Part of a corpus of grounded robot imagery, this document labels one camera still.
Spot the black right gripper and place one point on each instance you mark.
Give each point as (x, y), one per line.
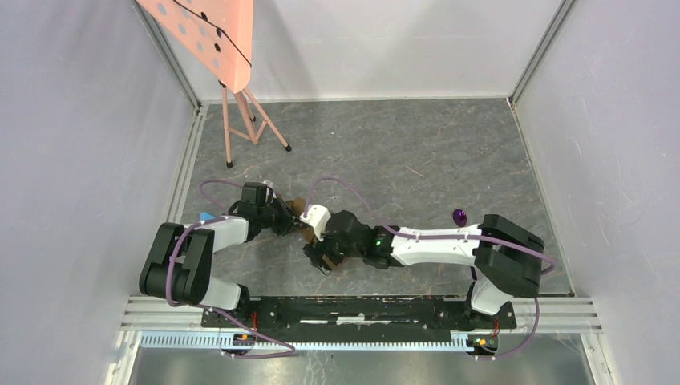
(315, 251)

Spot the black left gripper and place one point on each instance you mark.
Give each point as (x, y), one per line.
(288, 220)

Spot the purple spoon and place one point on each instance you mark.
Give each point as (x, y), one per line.
(459, 216)

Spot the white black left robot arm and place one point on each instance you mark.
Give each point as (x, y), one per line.
(178, 267)

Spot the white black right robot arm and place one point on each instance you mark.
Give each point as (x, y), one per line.
(505, 256)

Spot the blue white wooden block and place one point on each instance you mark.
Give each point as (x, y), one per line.
(210, 217)

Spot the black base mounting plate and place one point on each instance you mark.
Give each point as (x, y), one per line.
(393, 318)

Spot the pink music stand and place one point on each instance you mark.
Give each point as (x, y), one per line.
(220, 35)

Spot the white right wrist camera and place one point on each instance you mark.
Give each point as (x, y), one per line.
(317, 217)

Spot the aluminium frame rail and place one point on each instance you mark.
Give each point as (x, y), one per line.
(189, 148)

